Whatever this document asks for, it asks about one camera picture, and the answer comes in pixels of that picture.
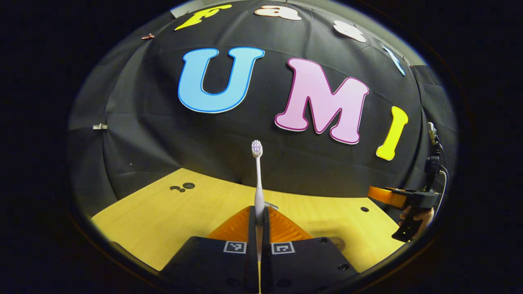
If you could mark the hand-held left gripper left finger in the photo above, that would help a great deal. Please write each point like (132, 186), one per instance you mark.
(251, 269)

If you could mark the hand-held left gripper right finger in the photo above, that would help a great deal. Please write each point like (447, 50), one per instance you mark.
(265, 269)

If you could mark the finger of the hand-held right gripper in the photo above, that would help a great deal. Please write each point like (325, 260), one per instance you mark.
(392, 197)

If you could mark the white toothbrush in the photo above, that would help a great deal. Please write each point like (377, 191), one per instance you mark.
(258, 183)

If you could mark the black backdrop cloth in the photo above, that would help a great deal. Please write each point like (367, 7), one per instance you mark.
(261, 159)

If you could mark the silver cloth clip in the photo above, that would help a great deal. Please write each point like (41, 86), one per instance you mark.
(100, 126)

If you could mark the copper cloth clip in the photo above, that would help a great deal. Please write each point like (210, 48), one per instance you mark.
(148, 36)

